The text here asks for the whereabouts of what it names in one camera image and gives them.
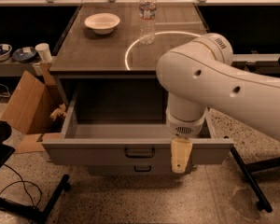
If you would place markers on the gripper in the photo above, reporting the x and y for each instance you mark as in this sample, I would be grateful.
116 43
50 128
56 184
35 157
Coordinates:
184 127

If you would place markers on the grey top drawer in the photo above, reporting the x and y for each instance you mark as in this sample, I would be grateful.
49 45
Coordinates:
114 122

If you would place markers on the grey drawer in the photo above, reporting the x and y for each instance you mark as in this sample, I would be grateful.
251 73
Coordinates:
114 122
130 170

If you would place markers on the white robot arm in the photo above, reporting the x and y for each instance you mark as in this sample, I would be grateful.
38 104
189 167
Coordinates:
198 75

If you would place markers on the grey drawer cabinet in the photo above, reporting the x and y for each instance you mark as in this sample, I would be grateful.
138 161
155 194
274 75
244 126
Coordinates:
118 55

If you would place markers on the grey bottom drawer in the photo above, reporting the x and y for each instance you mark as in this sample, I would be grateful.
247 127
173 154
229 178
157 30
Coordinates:
130 170

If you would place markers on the black stand leg right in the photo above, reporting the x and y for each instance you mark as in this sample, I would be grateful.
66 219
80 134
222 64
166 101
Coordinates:
248 169

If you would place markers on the black stand leg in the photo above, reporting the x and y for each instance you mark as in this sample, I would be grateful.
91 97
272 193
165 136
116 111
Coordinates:
248 169
34 213

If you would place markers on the crumpled brown paper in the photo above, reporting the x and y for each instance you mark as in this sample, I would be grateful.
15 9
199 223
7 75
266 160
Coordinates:
58 113

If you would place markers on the clear plastic water bottle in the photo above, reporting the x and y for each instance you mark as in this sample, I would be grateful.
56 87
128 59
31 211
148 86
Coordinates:
147 15

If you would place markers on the white bowl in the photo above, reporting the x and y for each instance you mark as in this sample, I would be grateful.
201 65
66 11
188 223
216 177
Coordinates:
102 23

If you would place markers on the brown cardboard box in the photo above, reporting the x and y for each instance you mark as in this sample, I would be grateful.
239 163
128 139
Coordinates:
29 108

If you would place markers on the black stand leg left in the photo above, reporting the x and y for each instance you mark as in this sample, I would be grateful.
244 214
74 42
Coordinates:
34 213

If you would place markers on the white paper cup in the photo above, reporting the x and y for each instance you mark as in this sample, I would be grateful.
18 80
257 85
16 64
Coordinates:
44 52

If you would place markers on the blue patterned bowl right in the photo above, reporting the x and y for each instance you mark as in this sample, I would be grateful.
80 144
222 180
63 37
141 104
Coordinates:
24 55

